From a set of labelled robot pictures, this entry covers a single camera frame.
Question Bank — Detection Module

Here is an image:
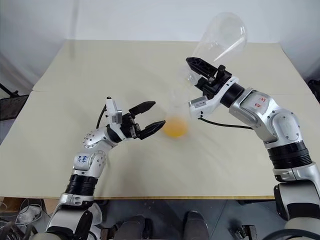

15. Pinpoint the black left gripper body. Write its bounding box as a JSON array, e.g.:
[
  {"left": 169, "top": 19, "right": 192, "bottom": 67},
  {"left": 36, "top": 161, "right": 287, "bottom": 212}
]
[{"left": 119, "top": 112, "right": 141, "bottom": 140}]

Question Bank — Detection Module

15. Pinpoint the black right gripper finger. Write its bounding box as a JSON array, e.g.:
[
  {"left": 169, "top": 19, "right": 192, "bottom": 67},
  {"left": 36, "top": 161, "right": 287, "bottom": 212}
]
[
  {"left": 193, "top": 77, "right": 210, "bottom": 95},
  {"left": 185, "top": 56, "right": 219, "bottom": 79}
]

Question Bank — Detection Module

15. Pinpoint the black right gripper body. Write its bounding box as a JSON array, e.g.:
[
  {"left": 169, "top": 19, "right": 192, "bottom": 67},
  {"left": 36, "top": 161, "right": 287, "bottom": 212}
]
[{"left": 201, "top": 64, "right": 233, "bottom": 100}]

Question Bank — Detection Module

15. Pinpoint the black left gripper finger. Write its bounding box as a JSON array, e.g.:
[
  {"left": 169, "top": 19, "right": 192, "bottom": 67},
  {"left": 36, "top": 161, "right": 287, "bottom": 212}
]
[
  {"left": 136, "top": 120, "right": 167, "bottom": 141},
  {"left": 128, "top": 100, "right": 157, "bottom": 118}
]

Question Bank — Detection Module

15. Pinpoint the small frosted plastic cup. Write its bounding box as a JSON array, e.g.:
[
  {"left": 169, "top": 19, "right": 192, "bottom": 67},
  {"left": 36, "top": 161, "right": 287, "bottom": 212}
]
[{"left": 161, "top": 86, "right": 192, "bottom": 139}]

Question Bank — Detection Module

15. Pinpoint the dark rounded shape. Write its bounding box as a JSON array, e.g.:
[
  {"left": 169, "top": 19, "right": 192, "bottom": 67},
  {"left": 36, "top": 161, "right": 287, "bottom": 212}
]
[
  {"left": 119, "top": 215, "right": 154, "bottom": 240},
  {"left": 183, "top": 210, "right": 210, "bottom": 240}
]

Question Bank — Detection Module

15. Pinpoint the dark object beside table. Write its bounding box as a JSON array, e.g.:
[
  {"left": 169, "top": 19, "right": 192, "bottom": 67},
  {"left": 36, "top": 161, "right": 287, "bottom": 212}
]
[{"left": 307, "top": 79, "right": 320, "bottom": 96}]

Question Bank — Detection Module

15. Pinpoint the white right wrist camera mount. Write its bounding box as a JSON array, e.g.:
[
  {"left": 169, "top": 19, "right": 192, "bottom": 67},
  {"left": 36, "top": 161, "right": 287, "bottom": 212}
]
[{"left": 188, "top": 76, "right": 240, "bottom": 119}]

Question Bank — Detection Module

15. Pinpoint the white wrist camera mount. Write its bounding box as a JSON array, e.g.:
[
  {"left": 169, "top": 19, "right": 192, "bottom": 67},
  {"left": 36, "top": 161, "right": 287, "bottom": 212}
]
[
  {"left": 104, "top": 95, "right": 127, "bottom": 141},
  {"left": 188, "top": 76, "right": 240, "bottom": 119}
]

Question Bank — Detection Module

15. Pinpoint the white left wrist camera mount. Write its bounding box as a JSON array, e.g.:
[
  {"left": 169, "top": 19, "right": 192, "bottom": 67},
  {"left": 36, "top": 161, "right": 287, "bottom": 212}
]
[{"left": 104, "top": 95, "right": 127, "bottom": 141}]

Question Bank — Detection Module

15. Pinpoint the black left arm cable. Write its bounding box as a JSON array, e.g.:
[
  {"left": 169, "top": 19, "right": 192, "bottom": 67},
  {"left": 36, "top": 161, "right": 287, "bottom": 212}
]
[{"left": 96, "top": 104, "right": 109, "bottom": 130}]

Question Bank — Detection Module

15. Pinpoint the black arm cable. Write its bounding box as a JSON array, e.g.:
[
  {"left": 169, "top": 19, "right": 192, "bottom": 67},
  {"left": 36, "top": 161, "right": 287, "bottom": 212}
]
[
  {"left": 198, "top": 117, "right": 254, "bottom": 131},
  {"left": 96, "top": 104, "right": 109, "bottom": 130}
]

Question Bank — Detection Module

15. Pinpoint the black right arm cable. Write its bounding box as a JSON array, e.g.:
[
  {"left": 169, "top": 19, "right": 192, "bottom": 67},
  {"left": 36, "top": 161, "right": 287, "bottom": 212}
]
[{"left": 198, "top": 117, "right": 254, "bottom": 131}]

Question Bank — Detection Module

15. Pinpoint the black mesh metal frame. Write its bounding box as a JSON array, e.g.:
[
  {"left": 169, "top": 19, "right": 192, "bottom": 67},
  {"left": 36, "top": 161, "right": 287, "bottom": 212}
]
[{"left": 0, "top": 83, "right": 30, "bottom": 124}]

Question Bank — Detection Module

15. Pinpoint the white cable bundle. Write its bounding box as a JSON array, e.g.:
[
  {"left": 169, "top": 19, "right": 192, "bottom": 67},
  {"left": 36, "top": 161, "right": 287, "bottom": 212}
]
[{"left": 14, "top": 198, "right": 44, "bottom": 226}]

